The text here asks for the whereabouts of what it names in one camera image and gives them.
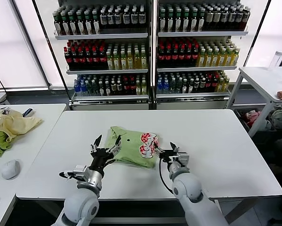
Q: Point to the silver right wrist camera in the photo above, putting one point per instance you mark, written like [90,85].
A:
[184,159]

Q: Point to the dark bottle white label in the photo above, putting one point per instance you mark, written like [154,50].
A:
[110,20]
[118,20]
[103,20]
[142,18]
[134,19]
[126,19]

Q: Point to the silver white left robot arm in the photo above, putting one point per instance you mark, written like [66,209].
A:
[82,207]

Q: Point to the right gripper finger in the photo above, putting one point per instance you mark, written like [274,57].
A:
[160,150]
[174,149]

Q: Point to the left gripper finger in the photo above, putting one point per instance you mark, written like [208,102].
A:
[114,148]
[96,146]

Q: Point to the yellow drink bottle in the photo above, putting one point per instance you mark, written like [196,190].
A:
[221,58]
[123,61]
[208,58]
[130,60]
[215,58]
[201,58]
[116,61]
[136,60]
[228,58]
[110,61]
[143,60]
[235,57]

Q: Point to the green t-shirt red print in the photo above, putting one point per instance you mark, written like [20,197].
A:
[129,150]

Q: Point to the pink red cloth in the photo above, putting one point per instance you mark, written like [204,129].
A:
[252,117]

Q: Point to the dark blue white device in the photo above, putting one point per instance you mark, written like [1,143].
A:
[27,113]

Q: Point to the white computer mouse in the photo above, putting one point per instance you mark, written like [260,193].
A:
[10,169]

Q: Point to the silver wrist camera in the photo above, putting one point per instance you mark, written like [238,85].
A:
[184,159]
[80,171]

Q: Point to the metal drinks shelf rack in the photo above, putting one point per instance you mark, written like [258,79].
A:
[202,33]
[100,36]

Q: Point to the grey window frame post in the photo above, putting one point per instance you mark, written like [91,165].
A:
[32,47]

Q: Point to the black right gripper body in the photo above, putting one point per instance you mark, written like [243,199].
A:
[169,157]

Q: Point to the clear bottle white lid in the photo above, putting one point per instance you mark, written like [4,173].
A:
[276,60]

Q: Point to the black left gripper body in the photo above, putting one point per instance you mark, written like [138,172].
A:
[102,159]

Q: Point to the pale yellow crumpled garment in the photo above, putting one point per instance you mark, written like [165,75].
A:
[16,124]

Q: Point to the white side table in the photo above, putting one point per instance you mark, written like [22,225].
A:
[260,80]

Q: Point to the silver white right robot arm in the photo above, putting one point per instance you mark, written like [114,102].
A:
[190,188]

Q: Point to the brown tea bottle green cap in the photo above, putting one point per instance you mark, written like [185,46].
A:
[185,21]
[79,24]
[178,22]
[58,26]
[72,25]
[87,24]
[201,21]
[170,22]
[193,21]
[95,24]
[65,25]
[163,22]

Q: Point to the dark bottle beige label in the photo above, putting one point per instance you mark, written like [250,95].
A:
[209,20]
[246,18]
[231,20]
[239,19]
[216,20]
[223,20]

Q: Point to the cola bottle red cap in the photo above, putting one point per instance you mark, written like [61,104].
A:
[168,56]
[74,58]
[67,58]
[188,56]
[161,56]
[174,56]
[102,58]
[94,58]
[81,58]
[195,56]
[88,58]
[181,56]

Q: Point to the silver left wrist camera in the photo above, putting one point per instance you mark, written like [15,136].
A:
[80,171]

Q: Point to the black slanted metal pole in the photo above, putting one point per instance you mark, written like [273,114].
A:
[256,35]
[52,53]

